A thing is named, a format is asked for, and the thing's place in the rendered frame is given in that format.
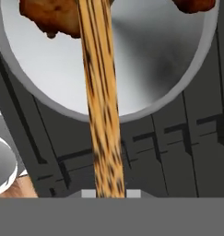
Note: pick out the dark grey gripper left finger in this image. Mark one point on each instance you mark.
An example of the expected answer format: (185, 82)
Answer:
(88, 194)

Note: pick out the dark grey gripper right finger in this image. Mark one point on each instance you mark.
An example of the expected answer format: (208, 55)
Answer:
(133, 194)

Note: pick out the wooden spatula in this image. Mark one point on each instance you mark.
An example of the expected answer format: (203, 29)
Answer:
(99, 92)

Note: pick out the white plate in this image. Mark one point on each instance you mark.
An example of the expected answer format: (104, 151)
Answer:
(2, 166)

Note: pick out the large brown chicken piece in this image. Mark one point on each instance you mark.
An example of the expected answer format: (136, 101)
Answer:
(52, 15)

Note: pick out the small brown chicken piece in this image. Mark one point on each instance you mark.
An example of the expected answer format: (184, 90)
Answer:
(193, 5)

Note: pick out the dark grey hob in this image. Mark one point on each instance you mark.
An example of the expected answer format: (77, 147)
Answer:
(178, 153)

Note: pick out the grey round pan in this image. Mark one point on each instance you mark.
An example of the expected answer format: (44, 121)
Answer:
(55, 67)

